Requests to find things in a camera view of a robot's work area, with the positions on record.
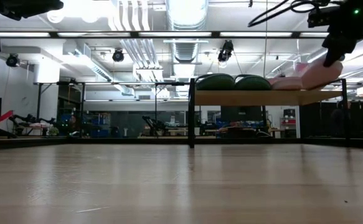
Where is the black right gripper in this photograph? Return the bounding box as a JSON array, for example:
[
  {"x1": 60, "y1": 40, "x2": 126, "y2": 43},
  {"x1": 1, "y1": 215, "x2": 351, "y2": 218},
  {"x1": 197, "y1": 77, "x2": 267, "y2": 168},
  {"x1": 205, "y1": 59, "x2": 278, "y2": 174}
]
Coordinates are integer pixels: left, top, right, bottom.
[{"x1": 321, "y1": 26, "x2": 363, "y2": 68}]

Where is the pink rubber slide sandal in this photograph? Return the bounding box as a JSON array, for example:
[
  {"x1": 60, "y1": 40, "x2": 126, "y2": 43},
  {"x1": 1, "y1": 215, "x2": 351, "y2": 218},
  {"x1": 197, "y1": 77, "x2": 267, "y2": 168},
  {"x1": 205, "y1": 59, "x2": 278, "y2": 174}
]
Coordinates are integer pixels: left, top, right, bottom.
[
  {"x1": 268, "y1": 76, "x2": 304, "y2": 91},
  {"x1": 295, "y1": 58, "x2": 344, "y2": 91}
]

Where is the green rubber slide sandal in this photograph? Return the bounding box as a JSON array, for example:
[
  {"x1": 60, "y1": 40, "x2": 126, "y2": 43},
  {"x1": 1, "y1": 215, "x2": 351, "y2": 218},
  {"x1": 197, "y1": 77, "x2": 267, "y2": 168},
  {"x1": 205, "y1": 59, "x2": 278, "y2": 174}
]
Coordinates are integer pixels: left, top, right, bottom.
[
  {"x1": 233, "y1": 74, "x2": 272, "y2": 91},
  {"x1": 196, "y1": 73, "x2": 235, "y2": 91}
]

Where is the black overhead light bar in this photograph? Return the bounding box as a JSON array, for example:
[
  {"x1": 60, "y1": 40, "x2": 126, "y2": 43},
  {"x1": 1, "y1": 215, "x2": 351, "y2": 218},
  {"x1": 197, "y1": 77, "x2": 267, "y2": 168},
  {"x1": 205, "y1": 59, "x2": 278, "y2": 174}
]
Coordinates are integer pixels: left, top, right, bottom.
[{"x1": 0, "y1": 30, "x2": 334, "y2": 39}]

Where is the black monitor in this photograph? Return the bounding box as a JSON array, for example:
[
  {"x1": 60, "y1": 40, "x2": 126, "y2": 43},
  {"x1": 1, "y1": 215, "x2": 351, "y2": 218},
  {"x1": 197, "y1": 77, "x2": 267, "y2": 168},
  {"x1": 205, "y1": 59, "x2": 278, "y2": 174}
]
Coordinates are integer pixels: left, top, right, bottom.
[{"x1": 220, "y1": 105, "x2": 263, "y2": 123}]

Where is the red tape strip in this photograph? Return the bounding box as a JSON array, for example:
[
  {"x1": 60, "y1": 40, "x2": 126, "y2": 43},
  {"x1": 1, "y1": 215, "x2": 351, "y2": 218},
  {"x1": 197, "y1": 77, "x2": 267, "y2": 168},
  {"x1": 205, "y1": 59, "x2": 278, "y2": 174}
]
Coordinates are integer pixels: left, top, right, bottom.
[{"x1": 0, "y1": 110, "x2": 14, "y2": 127}]

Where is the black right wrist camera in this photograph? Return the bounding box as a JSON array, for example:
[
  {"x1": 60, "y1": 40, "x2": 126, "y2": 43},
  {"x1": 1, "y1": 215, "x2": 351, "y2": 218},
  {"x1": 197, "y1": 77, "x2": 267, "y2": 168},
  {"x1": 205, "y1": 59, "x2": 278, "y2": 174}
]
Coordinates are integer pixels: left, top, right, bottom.
[{"x1": 307, "y1": 6, "x2": 341, "y2": 29}]

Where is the black ceiling camera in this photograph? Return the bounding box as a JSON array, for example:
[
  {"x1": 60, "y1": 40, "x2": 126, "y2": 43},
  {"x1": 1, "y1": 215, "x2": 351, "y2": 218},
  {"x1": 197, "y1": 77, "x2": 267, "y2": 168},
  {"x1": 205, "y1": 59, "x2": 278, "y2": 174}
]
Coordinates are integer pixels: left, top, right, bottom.
[
  {"x1": 217, "y1": 39, "x2": 235, "y2": 63},
  {"x1": 6, "y1": 53, "x2": 21, "y2": 68},
  {"x1": 111, "y1": 49, "x2": 125, "y2": 63}
]

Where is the thin hanging cable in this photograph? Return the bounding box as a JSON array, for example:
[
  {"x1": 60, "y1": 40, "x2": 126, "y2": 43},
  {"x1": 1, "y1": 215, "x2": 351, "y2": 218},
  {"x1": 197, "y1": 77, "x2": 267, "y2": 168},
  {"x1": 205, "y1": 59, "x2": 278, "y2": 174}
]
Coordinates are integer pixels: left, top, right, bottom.
[{"x1": 263, "y1": 0, "x2": 268, "y2": 77}]

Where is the wooden shelf with black frame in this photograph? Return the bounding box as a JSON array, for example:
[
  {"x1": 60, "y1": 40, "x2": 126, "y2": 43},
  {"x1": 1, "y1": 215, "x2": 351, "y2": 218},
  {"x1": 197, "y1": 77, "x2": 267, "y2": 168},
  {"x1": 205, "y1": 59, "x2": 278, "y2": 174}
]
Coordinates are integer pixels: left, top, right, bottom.
[{"x1": 187, "y1": 77, "x2": 352, "y2": 149}]

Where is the black camera cable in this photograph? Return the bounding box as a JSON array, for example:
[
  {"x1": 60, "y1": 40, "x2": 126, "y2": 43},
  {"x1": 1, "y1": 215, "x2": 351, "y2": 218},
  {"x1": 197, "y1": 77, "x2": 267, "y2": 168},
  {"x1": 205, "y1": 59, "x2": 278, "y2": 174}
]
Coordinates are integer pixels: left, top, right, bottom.
[{"x1": 247, "y1": 0, "x2": 324, "y2": 28}]

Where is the black background rig frame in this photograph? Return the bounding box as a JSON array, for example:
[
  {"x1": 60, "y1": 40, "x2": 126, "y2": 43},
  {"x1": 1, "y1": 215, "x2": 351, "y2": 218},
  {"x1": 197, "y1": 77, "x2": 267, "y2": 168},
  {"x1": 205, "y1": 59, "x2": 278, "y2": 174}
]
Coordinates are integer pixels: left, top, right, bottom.
[{"x1": 33, "y1": 80, "x2": 190, "y2": 139}]

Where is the black metal table frame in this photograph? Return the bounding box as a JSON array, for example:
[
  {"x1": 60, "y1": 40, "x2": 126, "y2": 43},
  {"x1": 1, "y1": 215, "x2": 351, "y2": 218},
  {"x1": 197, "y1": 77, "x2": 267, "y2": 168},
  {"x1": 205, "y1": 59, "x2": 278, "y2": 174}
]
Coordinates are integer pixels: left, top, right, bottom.
[{"x1": 0, "y1": 136, "x2": 363, "y2": 152}]

